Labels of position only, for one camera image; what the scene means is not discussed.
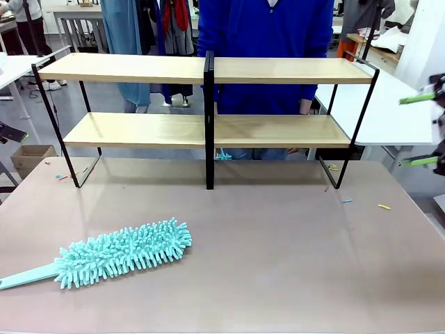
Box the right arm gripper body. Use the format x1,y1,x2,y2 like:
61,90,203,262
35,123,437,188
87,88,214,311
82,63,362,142
430,100,445,145

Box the dark navy hanging garment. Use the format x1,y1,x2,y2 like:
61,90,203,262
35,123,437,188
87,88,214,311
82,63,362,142
136,0,157,55

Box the grey background desk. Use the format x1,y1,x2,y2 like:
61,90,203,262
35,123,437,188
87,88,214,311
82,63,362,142
47,5,105,48

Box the wooden shelf rack black frame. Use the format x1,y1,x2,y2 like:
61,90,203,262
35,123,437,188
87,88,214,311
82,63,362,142
31,50,380,191

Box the cardboard box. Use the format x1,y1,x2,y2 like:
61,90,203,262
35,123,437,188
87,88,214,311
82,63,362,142
10,144,58,181

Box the royal blue hanging garment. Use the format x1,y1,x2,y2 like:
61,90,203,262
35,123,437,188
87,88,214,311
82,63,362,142
154,0,184,105

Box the person in blue sweater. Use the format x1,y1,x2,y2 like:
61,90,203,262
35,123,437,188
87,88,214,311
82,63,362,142
196,0,335,161

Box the white table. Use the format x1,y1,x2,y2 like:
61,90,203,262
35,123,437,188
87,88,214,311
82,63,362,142
0,54,60,120
312,67,439,147

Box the white sneaker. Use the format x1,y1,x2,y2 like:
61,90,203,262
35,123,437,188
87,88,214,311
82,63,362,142
44,79,69,91

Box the light blue hanging garment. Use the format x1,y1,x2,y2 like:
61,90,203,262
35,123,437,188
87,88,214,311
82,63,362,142
100,0,152,114

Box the white cloth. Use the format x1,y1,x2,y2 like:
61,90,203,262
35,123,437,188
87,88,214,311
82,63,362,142
370,26,410,49

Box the red and grey hanging garment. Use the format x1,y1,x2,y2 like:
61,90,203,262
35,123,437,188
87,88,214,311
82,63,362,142
162,0,195,56

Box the wooden background table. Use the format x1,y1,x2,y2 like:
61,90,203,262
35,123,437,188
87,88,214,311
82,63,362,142
346,33,401,69

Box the background person black trousers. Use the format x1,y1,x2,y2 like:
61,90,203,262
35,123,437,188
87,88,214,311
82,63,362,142
5,0,54,57

